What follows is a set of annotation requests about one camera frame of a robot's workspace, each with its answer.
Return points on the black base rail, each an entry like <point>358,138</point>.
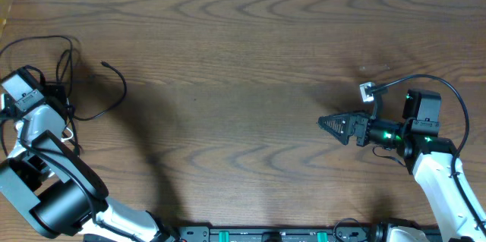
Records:
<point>345,230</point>

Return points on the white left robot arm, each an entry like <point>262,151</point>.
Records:
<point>48,184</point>

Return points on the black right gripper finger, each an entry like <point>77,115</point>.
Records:
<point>339,126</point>
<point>363,114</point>

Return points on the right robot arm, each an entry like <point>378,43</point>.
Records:
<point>433,161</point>

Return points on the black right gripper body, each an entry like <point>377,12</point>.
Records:
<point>361,130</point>

